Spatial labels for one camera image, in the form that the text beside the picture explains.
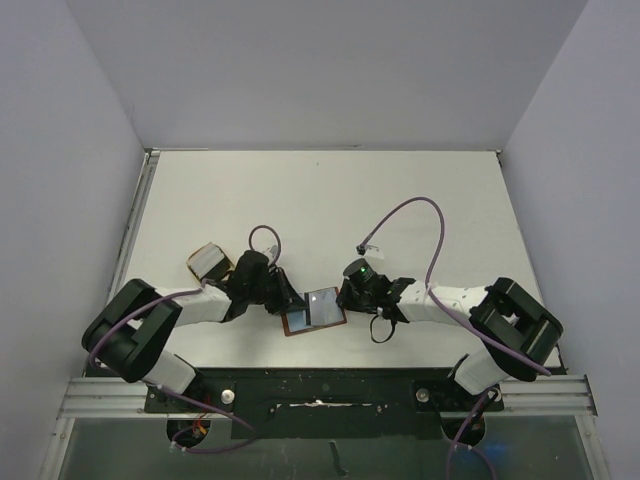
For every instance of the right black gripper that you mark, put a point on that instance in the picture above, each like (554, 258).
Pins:
(353, 297)

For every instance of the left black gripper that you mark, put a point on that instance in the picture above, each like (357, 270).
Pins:
(286, 294)

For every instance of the brown leather card holder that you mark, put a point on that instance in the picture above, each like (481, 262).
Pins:
(295, 322)

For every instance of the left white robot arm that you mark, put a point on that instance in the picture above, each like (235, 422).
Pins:
(130, 334)

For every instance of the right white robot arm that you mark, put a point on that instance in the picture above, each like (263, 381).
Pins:
(518, 333)

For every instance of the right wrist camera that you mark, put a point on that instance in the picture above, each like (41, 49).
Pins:
(369, 251)

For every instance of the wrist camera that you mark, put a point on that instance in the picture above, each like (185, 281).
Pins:
(369, 251)
(273, 253)

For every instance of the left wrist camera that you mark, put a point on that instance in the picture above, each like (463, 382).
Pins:
(273, 253)

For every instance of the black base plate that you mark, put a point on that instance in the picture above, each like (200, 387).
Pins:
(327, 403)

